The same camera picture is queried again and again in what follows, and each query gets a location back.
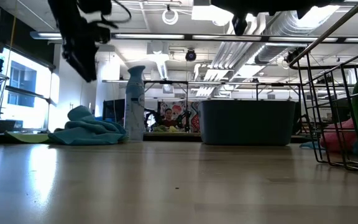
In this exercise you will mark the pink microfiber towel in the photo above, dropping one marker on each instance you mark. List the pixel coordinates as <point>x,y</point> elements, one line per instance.
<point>337,140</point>

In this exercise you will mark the black monitor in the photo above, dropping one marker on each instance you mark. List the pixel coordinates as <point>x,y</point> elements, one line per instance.
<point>113,110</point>

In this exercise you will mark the round white ceiling lamp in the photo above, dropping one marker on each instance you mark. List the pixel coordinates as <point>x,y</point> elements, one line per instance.
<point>163,17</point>

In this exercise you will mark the person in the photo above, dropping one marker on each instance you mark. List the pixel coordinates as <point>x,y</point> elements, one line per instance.
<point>168,121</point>

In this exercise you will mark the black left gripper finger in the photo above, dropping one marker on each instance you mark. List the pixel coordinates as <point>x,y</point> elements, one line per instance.
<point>84,67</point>

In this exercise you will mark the grey plastic bin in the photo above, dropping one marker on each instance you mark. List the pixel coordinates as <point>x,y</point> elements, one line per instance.
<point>247,124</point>

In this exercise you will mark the blue microfiber towel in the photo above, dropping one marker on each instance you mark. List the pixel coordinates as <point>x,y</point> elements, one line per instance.
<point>85,133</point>
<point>309,145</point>

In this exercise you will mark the black round ceiling camera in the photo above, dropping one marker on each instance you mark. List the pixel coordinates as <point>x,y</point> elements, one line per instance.
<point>190,55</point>
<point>292,56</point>

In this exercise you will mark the long ceiling light bar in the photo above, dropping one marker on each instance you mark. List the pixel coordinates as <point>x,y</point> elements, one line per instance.
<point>151,36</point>

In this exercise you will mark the colourful wall mural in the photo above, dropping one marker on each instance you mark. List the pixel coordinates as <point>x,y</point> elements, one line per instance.
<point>188,112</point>

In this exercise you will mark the silver ventilation duct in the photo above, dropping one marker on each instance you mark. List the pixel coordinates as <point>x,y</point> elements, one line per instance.
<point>275,49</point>

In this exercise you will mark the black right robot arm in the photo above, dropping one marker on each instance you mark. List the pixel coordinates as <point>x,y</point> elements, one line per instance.
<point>306,4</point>

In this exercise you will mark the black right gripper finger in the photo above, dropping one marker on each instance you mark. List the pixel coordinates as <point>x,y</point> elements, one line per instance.
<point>240,25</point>

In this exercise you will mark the light blue spray bottle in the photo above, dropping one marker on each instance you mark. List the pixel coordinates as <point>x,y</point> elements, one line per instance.
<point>134,109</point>

